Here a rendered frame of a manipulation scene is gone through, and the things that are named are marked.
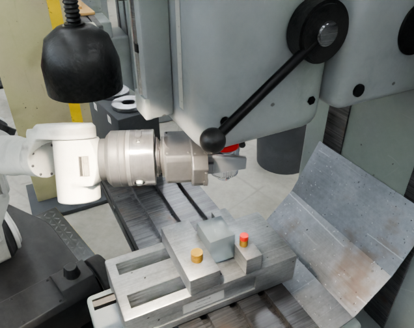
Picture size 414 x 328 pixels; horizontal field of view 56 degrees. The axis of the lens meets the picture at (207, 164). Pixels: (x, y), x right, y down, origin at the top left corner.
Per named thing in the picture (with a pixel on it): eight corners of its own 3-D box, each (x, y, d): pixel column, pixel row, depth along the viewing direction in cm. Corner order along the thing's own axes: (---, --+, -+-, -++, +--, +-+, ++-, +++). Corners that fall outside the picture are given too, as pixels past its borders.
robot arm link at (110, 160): (124, 131, 56) (43, 134, 55) (129, 204, 58) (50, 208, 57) (131, 126, 67) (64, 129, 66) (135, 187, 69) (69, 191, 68)
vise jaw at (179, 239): (190, 296, 69) (189, 281, 67) (161, 241, 80) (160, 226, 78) (220, 284, 71) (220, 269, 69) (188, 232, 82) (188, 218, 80)
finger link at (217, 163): (245, 169, 62) (206, 171, 61) (246, 152, 60) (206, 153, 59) (246, 175, 60) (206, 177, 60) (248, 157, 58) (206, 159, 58)
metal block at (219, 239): (209, 265, 74) (209, 243, 71) (196, 245, 79) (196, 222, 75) (234, 256, 76) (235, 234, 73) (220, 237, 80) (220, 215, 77)
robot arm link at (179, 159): (209, 150, 54) (122, 154, 53) (208, 204, 60) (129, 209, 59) (201, 111, 65) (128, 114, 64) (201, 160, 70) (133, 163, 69)
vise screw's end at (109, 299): (95, 312, 70) (93, 305, 69) (93, 304, 71) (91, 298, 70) (116, 304, 72) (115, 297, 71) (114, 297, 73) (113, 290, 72)
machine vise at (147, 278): (129, 346, 69) (121, 306, 62) (109, 284, 80) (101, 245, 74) (293, 278, 81) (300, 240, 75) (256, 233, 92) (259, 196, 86)
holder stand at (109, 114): (125, 179, 111) (116, 115, 100) (96, 146, 126) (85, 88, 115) (163, 165, 116) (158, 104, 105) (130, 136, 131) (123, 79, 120)
